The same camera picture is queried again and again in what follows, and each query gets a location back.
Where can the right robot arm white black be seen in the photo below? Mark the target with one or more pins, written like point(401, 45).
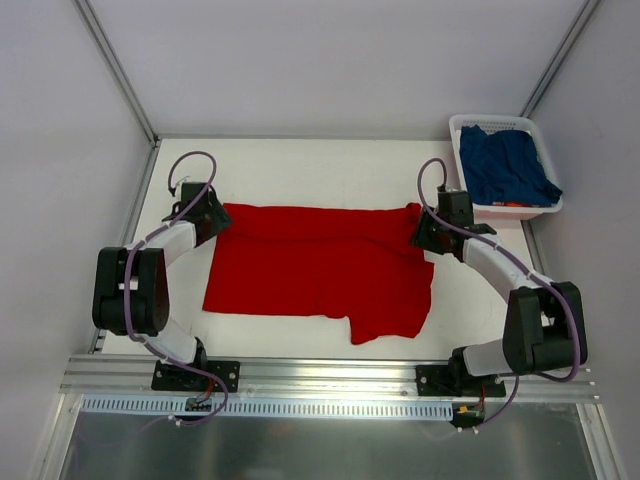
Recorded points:
point(543, 333)

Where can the aluminium mounting rail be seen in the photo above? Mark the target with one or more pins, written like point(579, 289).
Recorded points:
point(303, 378)

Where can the blue t shirt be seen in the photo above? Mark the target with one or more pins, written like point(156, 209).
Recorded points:
point(503, 168)

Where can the white slotted cable duct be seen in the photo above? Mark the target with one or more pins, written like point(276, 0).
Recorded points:
point(269, 407)

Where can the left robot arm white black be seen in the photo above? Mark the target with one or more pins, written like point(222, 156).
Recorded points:
point(131, 294)

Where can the red t shirt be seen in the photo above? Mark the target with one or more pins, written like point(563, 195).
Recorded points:
point(337, 263)

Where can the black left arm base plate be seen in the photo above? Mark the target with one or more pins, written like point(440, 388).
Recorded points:
point(171, 378)

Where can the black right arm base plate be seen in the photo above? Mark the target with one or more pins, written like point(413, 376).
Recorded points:
point(443, 380)

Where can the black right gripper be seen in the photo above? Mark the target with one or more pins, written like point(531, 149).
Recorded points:
point(422, 232)

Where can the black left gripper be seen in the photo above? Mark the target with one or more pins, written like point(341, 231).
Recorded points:
point(218, 218)

